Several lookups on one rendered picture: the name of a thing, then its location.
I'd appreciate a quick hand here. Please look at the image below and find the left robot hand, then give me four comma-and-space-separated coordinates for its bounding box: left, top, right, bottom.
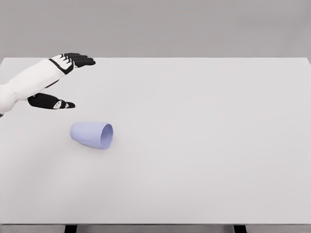
9, 52, 96, 111

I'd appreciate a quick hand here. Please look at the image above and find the lavender plastic cup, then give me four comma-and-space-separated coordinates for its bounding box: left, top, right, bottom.
69, 122, 114, 150

